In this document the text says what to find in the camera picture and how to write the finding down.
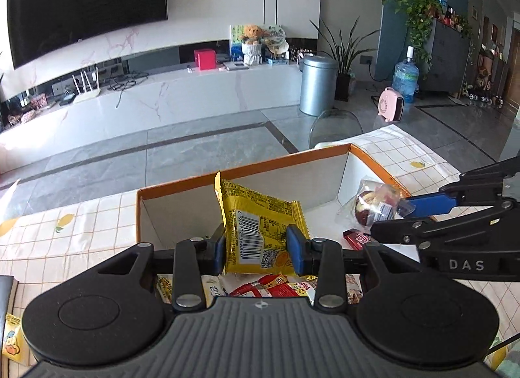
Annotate clear glass chair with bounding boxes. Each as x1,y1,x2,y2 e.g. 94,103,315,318
309,109,365,149

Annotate silver trash can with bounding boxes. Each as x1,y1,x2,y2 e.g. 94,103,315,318
299,55,339,117

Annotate teddy bear bouquet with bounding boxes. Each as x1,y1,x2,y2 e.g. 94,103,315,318
238,24,265,66

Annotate orange cardboard box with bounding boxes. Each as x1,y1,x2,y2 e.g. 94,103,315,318
136,143,416,252

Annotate red box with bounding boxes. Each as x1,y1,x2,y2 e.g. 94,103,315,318
194,48,216,72

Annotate black cable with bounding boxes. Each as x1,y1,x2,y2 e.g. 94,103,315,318
485,334,520,363

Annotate black wall television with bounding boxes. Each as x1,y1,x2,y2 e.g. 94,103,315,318
7,0,169,71

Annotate beige plush hat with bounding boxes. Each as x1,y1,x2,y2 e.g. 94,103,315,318
264,38,290,58

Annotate yellow snack packet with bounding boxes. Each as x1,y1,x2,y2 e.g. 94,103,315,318
214,171,312,277

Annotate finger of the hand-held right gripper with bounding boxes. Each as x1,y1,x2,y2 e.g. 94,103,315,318
370,201,520,250
400,157,520,216

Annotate white router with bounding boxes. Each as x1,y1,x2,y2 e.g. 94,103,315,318
71,70,101,102

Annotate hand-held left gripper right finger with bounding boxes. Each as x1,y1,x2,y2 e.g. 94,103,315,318
285,224,422,309

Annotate clear pastry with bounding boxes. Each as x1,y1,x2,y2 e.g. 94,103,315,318
335,177,415,228

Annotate yellow cartoon packet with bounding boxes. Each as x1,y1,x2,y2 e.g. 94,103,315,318
2,312,29,363

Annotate pink space heater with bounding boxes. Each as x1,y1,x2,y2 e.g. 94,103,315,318
376,86,406,123

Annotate white television console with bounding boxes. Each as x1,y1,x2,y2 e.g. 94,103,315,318
0,61,310,164

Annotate patterned gift box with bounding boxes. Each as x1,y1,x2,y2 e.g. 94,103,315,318
22,93,48,115

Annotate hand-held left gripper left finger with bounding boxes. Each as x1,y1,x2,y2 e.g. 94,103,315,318
97,234,227,310

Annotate dark red small packet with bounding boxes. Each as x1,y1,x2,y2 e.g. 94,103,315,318
343,229,381,251

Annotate blue water bottle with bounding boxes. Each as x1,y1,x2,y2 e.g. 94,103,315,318
392,46,420,104

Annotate brown plush bear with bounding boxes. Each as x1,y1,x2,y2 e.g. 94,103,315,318
475,50,495,90

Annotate red snack packet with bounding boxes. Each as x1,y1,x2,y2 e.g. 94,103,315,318
227,274,318,300

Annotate grey green clothing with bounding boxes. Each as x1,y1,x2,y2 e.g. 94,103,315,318
496,351,520,378

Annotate long-leaf potted plant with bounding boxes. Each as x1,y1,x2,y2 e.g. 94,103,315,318
310,17,381,102

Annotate grey blue cabinet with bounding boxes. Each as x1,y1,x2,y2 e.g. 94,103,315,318
418,18,474,96

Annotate trailing green plant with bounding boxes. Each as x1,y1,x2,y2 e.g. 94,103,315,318
382,0,474,64

